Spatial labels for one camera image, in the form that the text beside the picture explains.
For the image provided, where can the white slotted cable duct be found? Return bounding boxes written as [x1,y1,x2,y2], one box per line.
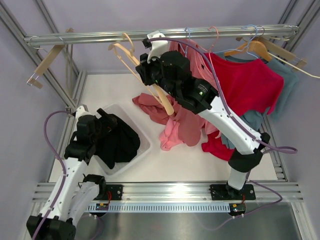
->
[84,202,231,214]

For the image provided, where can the blue wire hanger right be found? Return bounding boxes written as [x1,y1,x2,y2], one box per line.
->
[232,24,266,60]

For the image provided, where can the red t shirt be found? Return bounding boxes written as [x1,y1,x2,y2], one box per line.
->
[200,51,285,161]

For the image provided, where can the black t shirt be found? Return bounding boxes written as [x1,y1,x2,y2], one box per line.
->
[95,114,141,170]

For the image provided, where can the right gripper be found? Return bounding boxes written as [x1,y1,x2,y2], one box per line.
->
[136,49,178,99]

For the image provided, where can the metal hanging rail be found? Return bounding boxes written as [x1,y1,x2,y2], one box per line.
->
[24,24,300,47]

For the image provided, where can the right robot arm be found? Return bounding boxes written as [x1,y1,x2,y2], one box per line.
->
[135,51,270,200]

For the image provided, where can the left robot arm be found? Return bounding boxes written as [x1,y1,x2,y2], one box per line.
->
[26,105,117,240]

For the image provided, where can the dusty pink t shirt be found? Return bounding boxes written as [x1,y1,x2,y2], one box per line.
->
[131,39,203,148]

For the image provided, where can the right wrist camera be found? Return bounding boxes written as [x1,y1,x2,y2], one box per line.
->
[142,30,169,64]

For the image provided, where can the light pink t shirt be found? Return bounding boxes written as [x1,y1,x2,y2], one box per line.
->
[159,49,221,151]

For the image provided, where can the pink wire hanger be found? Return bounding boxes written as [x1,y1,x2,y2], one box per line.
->
[196,26,221,71]

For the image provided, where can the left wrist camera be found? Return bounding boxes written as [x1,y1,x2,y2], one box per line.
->
[73,104,90,120]

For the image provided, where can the right wooden clip hanger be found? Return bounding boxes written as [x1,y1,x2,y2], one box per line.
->
[236,36,309,72]

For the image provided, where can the light blue wire hanger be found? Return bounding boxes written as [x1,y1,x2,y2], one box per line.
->
[178,27,191,58]

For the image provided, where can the left wooden clip hanger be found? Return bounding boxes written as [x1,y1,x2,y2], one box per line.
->
[26,36,74,90]

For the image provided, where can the wooden clip hanger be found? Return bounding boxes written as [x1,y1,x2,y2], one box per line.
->
[26,36,74,90]
[236,36,309,72]

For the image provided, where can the grey blue t shirt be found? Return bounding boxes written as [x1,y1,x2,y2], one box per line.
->
[217,53,299,150]

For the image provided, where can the white laundry basket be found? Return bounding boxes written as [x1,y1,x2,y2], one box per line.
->
[93,103,153,178]

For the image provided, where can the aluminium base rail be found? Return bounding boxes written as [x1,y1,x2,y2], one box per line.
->
[31,181,305,203]

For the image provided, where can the beige plastic hanger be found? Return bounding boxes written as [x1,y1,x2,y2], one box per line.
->
[108,31,174,116]

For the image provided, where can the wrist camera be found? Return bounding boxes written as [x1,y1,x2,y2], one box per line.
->
[73,104,90,120]
[142,30,169,64]

